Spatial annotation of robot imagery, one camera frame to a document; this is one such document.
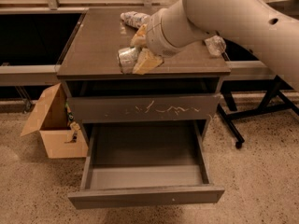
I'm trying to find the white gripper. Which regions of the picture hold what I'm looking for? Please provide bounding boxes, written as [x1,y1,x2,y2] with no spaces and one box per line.
[130,7,187,75]

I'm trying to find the labelled plastic bottle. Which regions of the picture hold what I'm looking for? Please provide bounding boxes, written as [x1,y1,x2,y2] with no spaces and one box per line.
[121,11,150,29]

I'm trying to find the green silver 7up can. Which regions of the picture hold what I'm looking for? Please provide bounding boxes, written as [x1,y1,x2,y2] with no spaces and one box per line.
[117,47,140,74]

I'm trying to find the closed grey top drawer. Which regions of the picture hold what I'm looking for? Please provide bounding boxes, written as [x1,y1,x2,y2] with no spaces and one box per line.
[68,94,220,123]

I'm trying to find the black table stand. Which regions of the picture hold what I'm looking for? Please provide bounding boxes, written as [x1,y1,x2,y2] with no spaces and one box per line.
[217,0,299,149]

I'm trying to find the grey drawer cabinet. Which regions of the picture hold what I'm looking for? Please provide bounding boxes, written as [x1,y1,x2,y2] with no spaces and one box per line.
[56,7,232,210]

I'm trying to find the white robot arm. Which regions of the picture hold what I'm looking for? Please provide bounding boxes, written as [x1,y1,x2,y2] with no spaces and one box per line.
[131,0,299,91]

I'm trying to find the open grey middle drawer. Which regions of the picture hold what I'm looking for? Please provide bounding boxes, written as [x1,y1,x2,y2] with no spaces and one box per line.
[68,120,224,209]

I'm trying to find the clear crumpled plastic bottle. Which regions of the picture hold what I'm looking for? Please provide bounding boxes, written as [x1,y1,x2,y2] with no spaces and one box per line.
[205,35,226,57]

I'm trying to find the open cardboard box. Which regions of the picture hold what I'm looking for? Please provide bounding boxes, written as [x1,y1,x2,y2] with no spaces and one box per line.
[21,84,88,159]

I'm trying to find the items in cardboard box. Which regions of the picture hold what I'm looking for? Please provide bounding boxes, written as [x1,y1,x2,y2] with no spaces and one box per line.
[64,103,80,143]

